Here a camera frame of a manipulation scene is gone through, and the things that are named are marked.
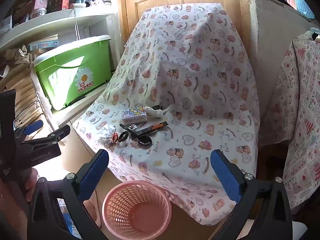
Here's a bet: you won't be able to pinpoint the blue cloth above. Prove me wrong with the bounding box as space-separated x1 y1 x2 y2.
295 0 315 19

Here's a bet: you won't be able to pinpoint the white tissue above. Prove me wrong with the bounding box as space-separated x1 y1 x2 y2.
144 106 170 118

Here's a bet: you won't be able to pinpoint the pink perforated plastic basket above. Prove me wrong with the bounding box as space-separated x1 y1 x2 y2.
102 180 172 240

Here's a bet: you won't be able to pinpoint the white jar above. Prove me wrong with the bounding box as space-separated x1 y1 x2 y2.
29 7 47 20

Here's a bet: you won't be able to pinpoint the person's left hand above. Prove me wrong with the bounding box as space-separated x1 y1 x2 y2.
24 167 38 202

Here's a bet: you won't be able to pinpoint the patterned tissue pack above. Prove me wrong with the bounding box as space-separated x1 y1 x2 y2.
121 107 148 125

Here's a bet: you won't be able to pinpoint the black strip wrapper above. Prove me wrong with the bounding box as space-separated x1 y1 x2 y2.
136 121 168 134

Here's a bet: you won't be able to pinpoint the grey cabinet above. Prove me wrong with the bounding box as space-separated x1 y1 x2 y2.
246 0 320 145

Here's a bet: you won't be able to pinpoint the blue book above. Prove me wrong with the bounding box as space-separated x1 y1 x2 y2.
29 39 59 52

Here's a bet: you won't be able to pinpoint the pink print cloth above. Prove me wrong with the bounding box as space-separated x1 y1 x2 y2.
259 31 320 214

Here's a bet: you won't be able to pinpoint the pink slipper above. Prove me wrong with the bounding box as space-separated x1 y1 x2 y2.
83 192 103 228

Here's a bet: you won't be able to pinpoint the beige cloth bag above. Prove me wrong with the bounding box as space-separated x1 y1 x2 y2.
0 45 33 78

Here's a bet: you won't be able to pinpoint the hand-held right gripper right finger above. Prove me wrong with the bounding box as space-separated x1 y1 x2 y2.
210 149 293 240

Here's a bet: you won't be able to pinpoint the white hanging string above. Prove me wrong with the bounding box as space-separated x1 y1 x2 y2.
74 7 82 40

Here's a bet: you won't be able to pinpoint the stack of wooden boards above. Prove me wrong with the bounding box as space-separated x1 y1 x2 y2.
10 65 45 140

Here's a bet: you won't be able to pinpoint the green plastic storage box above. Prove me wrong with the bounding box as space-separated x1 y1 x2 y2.
33 35 113 111

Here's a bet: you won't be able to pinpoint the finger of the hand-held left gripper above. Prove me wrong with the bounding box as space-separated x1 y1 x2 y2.
21 124 71 147
15 120 44 137

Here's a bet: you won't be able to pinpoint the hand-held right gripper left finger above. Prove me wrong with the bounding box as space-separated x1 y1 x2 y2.
27 149 110 240

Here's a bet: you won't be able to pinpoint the bear print cloth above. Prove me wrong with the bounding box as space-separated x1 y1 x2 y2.
72 3 262 227

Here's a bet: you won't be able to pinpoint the white shelf unit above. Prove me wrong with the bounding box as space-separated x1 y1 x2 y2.
0 6 120 130

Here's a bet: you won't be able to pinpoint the black plastic spoon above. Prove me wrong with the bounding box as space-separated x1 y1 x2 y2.
119 124 152 147

